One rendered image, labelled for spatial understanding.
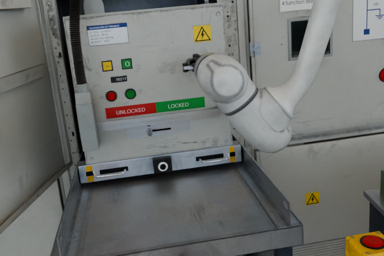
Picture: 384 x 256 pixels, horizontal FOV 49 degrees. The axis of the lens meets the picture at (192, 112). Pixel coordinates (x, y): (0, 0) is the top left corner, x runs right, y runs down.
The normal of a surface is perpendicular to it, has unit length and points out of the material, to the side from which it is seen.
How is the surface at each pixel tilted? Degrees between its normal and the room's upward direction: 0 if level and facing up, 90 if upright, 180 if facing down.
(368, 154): 90
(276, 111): 87
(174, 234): 0
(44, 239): 90
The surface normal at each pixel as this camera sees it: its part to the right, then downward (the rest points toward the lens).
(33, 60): 0.99, -0.05
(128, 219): -0.08, -0.96
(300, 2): 0.15, 0.24
